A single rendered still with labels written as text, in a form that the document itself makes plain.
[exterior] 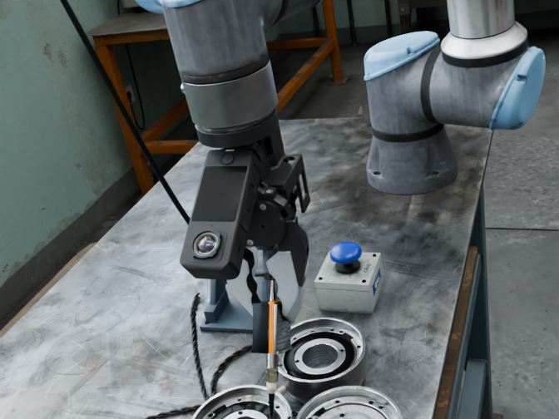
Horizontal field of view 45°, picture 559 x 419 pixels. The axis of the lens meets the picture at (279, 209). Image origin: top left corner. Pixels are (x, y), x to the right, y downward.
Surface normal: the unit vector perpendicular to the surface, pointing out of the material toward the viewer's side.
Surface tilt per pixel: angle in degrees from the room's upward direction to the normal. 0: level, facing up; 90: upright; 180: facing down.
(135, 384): 0
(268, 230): 90
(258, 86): 90
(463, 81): 97
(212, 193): 31
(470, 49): 51
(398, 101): 95
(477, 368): 0
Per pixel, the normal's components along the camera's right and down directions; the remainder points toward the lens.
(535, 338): -0.18, -0.86
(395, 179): -0.54, 0.21
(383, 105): -0.67, 0.46
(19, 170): 0.92, 0.02
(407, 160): -0.28, 0.22
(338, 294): -0.34, 0.51
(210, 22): 0.04, 0.48
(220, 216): -0.31, -0.48
